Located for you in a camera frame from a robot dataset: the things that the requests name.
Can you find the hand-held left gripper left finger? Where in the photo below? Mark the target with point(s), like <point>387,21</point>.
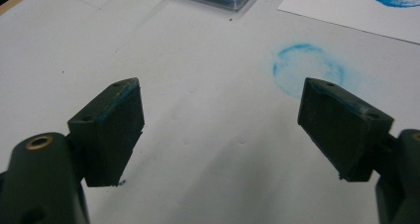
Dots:
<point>112,134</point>

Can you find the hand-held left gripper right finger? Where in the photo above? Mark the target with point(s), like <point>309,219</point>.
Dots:
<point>343,131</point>

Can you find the white paper sheet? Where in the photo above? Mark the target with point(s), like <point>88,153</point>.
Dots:
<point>340,9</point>

